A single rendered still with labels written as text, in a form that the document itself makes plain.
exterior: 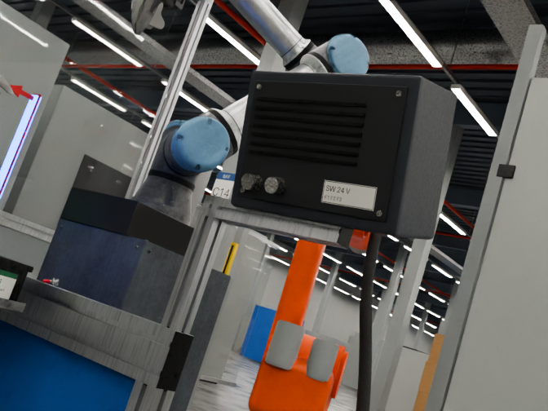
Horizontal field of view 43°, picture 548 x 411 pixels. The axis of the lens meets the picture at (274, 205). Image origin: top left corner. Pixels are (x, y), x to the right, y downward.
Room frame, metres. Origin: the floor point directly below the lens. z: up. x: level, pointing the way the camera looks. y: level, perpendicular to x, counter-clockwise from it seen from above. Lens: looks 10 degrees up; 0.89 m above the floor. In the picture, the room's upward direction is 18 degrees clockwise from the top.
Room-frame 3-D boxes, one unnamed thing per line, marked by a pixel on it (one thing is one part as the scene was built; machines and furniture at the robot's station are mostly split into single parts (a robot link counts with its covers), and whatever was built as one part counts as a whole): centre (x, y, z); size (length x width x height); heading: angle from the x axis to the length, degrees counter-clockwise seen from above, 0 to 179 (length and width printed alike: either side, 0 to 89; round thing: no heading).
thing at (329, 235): (0.92, 0.00, 1.04); 0.24 x 0.03 x 0.03; 52
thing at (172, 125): (1.63, 0.25, 1.24); 0.13 x 0.12 x 0.14; 19
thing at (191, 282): (0.99, 0.08, 0.96); 0.03 x 0.03 x 0.20; 52
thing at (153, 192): (1.64, 0.25, 1.13); 0.15 x 0.15 x 0.10
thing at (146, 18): (1.44, 0.38, 1.46); 0.06 x 0.03 x 0.09; 142
